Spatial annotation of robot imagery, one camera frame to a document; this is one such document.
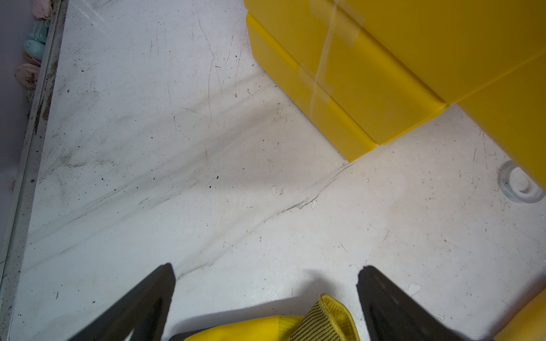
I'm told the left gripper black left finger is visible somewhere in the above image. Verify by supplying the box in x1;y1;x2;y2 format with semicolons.
71;263;176;340

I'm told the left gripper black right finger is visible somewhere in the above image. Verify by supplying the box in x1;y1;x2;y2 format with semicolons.
356;266;464;340

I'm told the clear tape roll top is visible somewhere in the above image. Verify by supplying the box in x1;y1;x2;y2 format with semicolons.
498;160;545;204

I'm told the yellow plastic drawer cabinet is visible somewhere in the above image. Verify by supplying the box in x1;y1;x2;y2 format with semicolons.
245;1;545;161

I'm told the yellow top drawer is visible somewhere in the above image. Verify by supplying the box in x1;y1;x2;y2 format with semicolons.
459;54;545;188

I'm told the yellow black work glove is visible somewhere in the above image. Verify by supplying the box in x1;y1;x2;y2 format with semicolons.
171;294;360;341

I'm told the blue yellow garden fork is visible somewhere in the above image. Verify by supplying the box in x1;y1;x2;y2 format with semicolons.
493;290;546;341

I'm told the pink crumpled debris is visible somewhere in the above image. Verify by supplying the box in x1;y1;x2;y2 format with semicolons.
14;63;40;90

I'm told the teal round debris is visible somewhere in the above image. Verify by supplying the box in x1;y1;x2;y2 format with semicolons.
24;20;51;61

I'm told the aluminium frame rail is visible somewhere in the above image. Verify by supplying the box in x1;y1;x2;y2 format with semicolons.
1;1;69;340

